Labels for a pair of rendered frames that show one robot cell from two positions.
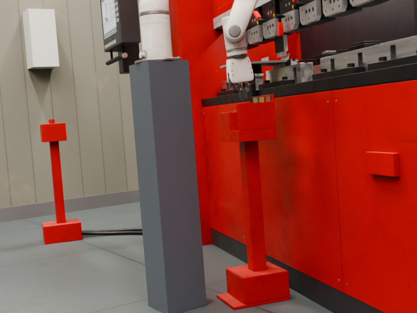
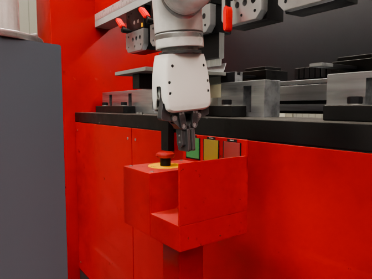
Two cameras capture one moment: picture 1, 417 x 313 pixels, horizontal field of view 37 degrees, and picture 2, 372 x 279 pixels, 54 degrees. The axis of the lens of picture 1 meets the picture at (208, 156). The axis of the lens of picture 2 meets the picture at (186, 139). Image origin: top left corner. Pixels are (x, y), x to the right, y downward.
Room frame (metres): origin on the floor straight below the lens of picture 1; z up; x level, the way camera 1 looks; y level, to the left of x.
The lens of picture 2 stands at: (1.85, 0.04, 0.90)
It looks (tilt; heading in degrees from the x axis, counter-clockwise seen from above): 5 degrees down; 342
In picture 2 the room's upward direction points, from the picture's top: straight up
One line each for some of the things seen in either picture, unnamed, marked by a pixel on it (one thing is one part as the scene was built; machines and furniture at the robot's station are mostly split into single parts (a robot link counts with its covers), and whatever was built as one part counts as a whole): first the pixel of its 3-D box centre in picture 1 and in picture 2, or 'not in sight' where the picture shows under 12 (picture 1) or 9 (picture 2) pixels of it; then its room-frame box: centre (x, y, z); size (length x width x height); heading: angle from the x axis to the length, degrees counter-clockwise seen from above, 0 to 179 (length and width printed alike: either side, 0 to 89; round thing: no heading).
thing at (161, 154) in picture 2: not in sight; (165, 160); (2.57, -0.14, 0.79); 0.04 x 0.04 x 0.04
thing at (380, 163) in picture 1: (381, 163); not in sight; (1.89, -0.53, 0.59); 0.15 x 0.02 x 0.07; 17
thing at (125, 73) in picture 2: (252, 64); (170, 73); (2.87, -0.24, 1.00); 0.26 x 0.18 x 0.01; 107
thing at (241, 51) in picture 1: (237, 53); (180, 43); (2.47, -0.15, 1.01); 0.09 x 0.08 x 0.03; 109
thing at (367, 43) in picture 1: (351, 48); (346, 64); (2.63, -0.64, 1.01); 0.26 x 0.12 x 0.05; 107
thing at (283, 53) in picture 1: (281, 46); (211, 51); (2.91, -0.38, 1.07); 0.10 x 0.02 x 0.10; 17
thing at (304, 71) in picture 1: (288, 77); (222, 99); (2.86, -0.40, 0.92); 0.39 x 0.06 x 0.10; 17
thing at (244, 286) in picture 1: (251, 284); not in sight; (2.52, -0.14, 0.06); 0.25 x 0.20 x 0.12; 109
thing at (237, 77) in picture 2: (284, 64); (216, 79); (2.89, -0.39, 0.99); 0.20 x 0.03 x 0.03; 17
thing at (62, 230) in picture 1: (57, 179); not in sight; (4.20, 1.04, 0.42); 0.25 x 0.20 x 0.83; 107
